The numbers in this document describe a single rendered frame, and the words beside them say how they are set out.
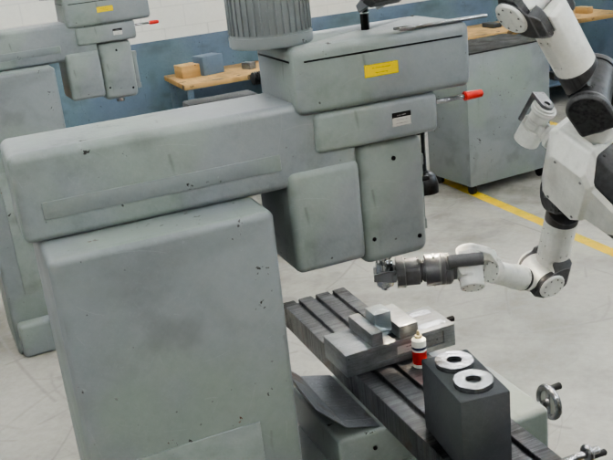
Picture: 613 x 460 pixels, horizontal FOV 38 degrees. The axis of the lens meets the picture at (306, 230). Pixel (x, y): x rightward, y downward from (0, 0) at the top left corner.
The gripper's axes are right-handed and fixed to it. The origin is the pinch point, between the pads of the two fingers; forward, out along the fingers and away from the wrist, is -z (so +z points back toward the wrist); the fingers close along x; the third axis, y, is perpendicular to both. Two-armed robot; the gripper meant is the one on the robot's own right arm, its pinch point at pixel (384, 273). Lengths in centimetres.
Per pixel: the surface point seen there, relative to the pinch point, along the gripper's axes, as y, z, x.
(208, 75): 35, -141, -593
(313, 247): -17.3, -17.0, 21.2
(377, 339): 18.4, -3.6, 2.9
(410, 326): 17.3, 6.1, -1.7
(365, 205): -23.9, -3.5, 12.3
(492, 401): 10, 20, 52
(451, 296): 124, 40, -252
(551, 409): 59, 49, -21
